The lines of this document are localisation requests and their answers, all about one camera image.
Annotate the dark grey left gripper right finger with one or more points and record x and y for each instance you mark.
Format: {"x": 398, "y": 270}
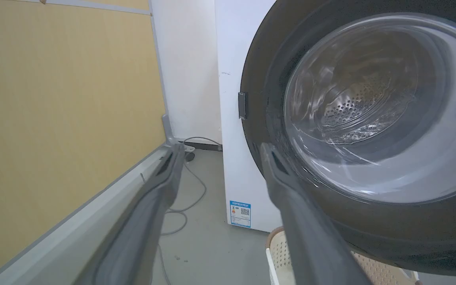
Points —
{"x": 311, "y": 237}

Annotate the white perforated laundry basket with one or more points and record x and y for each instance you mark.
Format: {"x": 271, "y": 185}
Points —
{"x": 281, "y": 253}

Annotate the round black washing machine door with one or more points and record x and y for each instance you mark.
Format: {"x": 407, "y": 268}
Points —
{"x": 370, "y": 118}

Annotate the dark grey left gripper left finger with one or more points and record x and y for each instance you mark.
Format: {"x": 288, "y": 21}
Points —
{"x": 141, "y": 221}

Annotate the yellow partition panel grey frame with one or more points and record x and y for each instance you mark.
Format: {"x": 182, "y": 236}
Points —
{"x": 54, "y": 118}

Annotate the white washing machine body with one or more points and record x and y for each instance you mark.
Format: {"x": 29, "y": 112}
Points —
{"x": 234, "y": 138}

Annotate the white power strip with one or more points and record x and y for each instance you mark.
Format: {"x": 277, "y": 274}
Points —
{"x": 189, "y": 149}

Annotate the blue energy label sticker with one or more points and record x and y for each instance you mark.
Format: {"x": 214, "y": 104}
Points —
{"x": 240, "y": 213}

